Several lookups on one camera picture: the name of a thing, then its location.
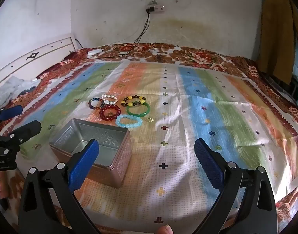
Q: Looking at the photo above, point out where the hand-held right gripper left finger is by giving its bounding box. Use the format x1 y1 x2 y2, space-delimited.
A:
18 138 101 234

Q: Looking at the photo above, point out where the white pearly bead bracelet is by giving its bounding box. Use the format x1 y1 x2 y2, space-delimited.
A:
101 94 118 105

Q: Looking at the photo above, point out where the dark multicolour bead bracelet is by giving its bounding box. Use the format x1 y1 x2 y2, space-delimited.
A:
88 97 106 110

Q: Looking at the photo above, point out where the red floral blanket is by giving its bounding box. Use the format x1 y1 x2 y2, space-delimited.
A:
0 43 298 234

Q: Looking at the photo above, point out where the person's right hand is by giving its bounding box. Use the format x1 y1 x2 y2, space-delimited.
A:
157 225 174 234

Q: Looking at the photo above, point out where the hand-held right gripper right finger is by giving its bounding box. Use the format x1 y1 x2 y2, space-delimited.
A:
192 138 278 234

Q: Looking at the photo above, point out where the white wooden headboard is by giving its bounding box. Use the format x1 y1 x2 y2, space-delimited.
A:
0 32 79 91

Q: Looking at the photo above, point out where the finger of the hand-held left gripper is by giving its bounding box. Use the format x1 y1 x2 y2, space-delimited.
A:
0 105 23 125
0 120 42 155

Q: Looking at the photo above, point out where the yellow and brown bead bracelet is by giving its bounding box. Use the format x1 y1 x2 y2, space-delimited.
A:
121 95 147 108

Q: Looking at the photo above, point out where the grey crumpled cloth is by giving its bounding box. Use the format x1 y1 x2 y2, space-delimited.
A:
0 75 40 108

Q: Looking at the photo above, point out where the red bead bracelet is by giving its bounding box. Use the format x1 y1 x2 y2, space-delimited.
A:
99 105 121 121

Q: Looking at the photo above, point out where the light blue bead bracelet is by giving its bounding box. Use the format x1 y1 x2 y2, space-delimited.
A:
115 114 143 129

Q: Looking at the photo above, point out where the hanging mustard brown garment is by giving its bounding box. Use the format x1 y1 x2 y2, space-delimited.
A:
257 0 298 86

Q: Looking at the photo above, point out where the striped colourful cloth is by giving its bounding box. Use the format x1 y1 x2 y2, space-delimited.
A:
17 60 298 228

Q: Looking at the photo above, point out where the green jade bangle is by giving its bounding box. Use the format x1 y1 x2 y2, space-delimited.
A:
126 102 151 118

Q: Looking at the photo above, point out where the white power strip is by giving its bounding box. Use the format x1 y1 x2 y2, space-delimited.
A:
145 4 166 13

